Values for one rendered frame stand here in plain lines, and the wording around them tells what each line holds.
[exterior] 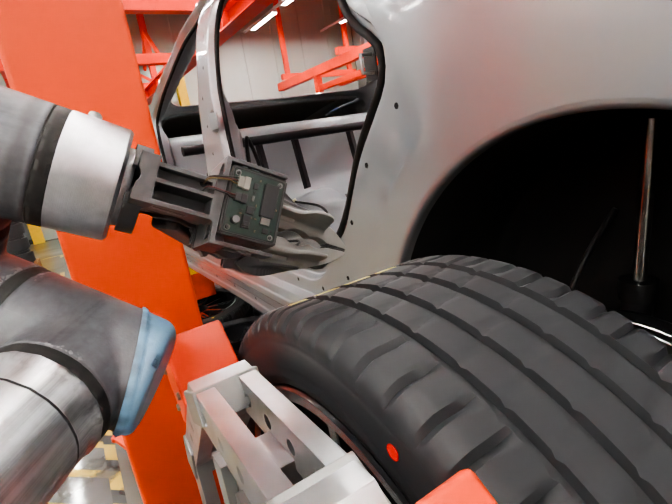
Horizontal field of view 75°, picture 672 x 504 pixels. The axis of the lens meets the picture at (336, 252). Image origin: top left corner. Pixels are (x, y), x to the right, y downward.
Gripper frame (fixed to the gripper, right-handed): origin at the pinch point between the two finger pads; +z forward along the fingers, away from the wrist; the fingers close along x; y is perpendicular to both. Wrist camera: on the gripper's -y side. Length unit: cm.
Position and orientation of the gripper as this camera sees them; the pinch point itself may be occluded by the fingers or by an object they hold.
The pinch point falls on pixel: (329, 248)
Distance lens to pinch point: 46.1
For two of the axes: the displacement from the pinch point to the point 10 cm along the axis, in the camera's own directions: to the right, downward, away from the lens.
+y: 4.9, -0.8, -8.7
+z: 8.5, 2.3, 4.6
